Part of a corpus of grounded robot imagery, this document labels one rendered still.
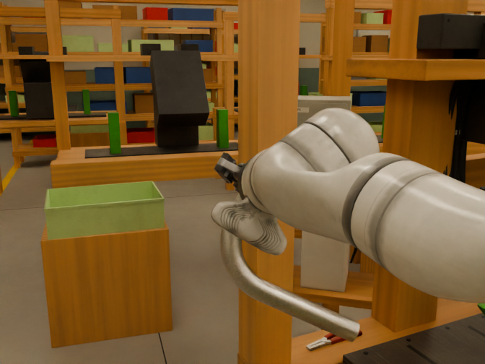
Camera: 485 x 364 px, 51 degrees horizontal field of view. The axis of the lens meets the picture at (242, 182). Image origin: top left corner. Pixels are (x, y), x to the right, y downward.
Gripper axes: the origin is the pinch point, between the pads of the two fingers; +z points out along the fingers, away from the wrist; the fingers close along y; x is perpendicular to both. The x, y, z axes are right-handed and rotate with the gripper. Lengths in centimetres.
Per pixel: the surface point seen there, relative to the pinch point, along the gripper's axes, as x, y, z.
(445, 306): -8, -69, 61
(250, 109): -16.9, 5.3, 24.5
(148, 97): -135, 124, 677
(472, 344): 0, -67, 40
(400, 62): -40.6, -15.8, 22.5
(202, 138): -129, 27, 704
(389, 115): -37, -24, 40
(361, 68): -41, -12, 34
